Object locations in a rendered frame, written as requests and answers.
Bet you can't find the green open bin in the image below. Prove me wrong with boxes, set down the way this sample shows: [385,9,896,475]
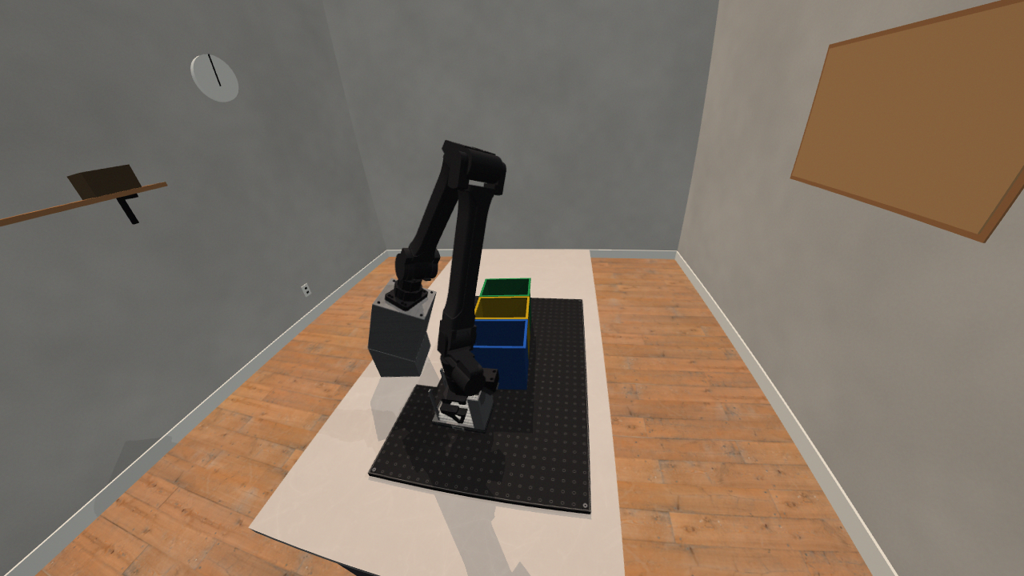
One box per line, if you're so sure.
[479,278,531,297]

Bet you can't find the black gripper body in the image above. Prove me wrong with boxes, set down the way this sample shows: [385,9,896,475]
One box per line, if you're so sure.
[440,376,468,414]

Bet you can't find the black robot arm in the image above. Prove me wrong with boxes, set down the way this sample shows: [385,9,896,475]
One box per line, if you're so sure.
[385,140,506,396]

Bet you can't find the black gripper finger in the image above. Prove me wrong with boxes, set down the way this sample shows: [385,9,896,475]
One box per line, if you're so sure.
[441,407,468,424]

